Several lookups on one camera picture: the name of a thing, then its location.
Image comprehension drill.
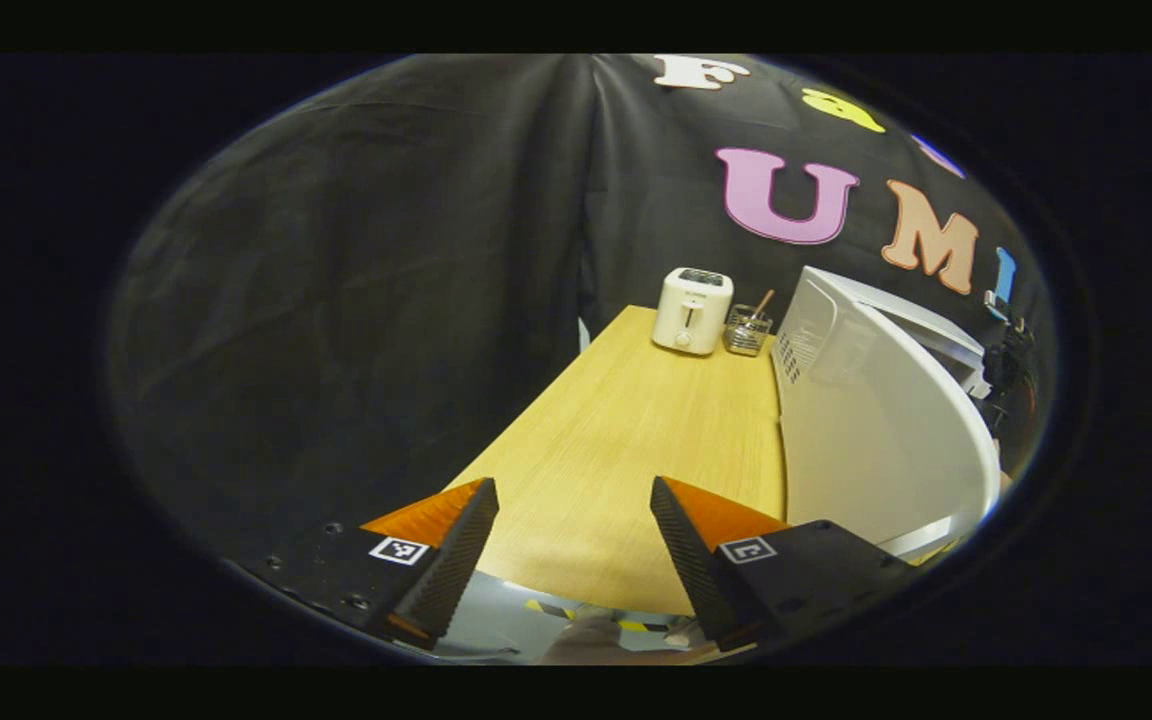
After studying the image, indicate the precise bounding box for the white toaster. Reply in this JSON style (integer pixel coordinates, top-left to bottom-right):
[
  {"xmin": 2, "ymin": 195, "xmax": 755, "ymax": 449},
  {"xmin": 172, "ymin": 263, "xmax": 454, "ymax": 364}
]
[{"xmin": 651, "ymin": 267, "xmax": 735, "ymax": 357}]

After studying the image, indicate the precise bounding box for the yellow black floor tape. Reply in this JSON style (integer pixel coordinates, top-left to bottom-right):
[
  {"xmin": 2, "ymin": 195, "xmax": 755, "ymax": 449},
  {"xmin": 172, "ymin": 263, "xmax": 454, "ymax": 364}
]
[{"xmin": 524, "ymin": 598, "xmax": 682, "ymax": 634}]

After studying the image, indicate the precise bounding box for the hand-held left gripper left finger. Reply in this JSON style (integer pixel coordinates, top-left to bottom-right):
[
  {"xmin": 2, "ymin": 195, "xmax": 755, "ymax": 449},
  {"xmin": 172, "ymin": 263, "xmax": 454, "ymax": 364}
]
[{"xmin": 234, "ymin": 477, "xmax": 500, "ymax": 651}]

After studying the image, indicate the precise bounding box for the wire utensil holder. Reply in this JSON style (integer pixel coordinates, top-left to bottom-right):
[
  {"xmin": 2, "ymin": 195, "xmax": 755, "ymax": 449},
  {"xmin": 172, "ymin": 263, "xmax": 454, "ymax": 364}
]
[{"xmin": 722, "ymin": 289, "xmax": 777, "ymax": 358}]

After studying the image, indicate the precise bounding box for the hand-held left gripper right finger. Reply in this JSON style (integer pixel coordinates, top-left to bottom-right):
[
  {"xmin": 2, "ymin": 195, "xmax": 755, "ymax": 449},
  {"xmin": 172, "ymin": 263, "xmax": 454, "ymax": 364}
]
[{"xmin": 649, "ymin": 476, "xmax": 922, "ymax": 651}]

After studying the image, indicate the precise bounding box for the white microwave oven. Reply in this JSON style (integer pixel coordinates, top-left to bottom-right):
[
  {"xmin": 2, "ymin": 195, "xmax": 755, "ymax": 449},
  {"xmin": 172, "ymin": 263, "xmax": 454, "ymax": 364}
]
[{"xmin": 771, "ymin": 265, "xmax": 1002, "ymax": 561}]

